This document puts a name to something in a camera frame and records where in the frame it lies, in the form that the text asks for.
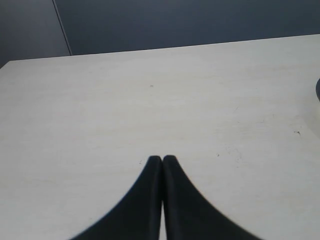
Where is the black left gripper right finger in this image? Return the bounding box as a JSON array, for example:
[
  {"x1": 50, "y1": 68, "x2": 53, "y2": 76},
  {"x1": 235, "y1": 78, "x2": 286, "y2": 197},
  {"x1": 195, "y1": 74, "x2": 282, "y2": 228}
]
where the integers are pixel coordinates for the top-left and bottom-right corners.
[{"x1": 162, "y1": 155, "x2": 259, "y2": 240}]

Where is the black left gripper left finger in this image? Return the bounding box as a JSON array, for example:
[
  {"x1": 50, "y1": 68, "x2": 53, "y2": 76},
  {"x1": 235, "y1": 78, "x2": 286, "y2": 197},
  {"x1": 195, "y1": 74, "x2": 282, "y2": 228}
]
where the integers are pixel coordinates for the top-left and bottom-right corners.
[{"x1": 73, "y1": 155, "x2": 163, "y2": 240}]

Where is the steel cup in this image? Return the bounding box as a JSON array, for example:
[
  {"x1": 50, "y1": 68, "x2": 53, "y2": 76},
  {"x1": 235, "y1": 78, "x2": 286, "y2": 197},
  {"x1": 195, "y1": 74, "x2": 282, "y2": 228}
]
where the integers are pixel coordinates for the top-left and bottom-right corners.
[{"x1": 315, "y1": 79, "x2": 320, "y2": 101}]

